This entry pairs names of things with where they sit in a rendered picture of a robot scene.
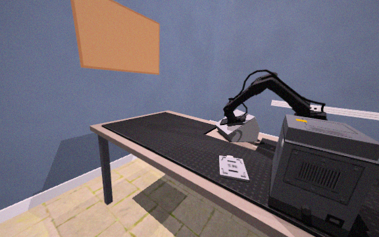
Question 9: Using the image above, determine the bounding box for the dark grey boxy machine housing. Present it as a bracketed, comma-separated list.
[268, 114, 379, 237]

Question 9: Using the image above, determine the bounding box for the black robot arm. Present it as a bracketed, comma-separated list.
[220, 74, 326, 125]

